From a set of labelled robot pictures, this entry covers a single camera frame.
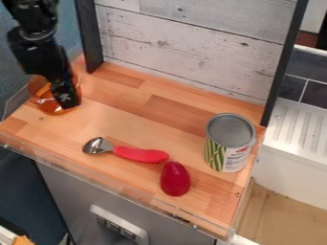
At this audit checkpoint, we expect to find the silver can with green stripes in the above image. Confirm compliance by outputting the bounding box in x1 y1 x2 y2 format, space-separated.
203 112 258 174

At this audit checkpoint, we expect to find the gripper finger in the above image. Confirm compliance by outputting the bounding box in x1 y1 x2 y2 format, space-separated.
44 65 83 110

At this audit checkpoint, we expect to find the red-handled silver scoop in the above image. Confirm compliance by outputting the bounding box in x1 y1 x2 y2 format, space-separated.
81 136 172 165

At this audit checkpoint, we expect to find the orange pot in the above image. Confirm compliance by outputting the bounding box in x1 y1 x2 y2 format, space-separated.
27 74 83 116

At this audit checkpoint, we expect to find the white toy kitchen unit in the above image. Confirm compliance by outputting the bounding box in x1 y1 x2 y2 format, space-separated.
250 97 327 212

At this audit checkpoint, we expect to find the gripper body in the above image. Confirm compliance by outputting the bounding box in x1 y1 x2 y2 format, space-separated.
6 28 70 78

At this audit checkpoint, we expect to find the black post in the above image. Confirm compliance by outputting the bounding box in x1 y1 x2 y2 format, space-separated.
74 0 105 75
259 0 311 128

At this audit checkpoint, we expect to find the red toy egg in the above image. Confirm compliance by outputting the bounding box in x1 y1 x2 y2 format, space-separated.
158 161 192 197

